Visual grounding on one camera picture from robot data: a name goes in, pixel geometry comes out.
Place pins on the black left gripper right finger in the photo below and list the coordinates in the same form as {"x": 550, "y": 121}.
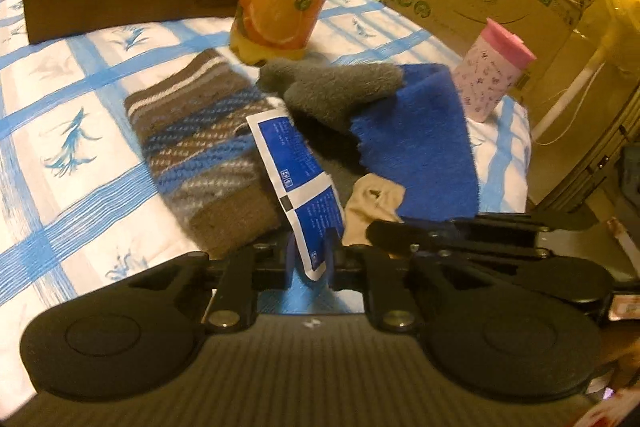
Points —
{"x": 388, "y": 303}

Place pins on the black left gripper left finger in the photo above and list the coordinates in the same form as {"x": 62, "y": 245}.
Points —
{"x": 247, "y": 273}

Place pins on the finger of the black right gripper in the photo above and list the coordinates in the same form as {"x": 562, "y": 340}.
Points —
{"x": 537, "y": 221}
{"x": 407, "y": 240}

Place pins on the blue terry towel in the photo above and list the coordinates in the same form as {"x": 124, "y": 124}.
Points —
{"x": 418, "y": 138}

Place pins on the blue white sachet packet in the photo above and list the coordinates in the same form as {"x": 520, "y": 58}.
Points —
{"x": 305, "y": 192}

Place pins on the striped brown blue knit sock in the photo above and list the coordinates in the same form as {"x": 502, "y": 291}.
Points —
{"x": 193, "y": 133}

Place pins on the grey fuzzy sock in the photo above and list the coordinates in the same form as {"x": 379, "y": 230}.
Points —
{"x": 329, "y": 94}

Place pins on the beige small sock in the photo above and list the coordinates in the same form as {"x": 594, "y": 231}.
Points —
{"x": 373, "y": 198}

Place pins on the pink floral cup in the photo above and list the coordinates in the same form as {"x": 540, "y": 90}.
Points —
{"x": 489, "y": 69}

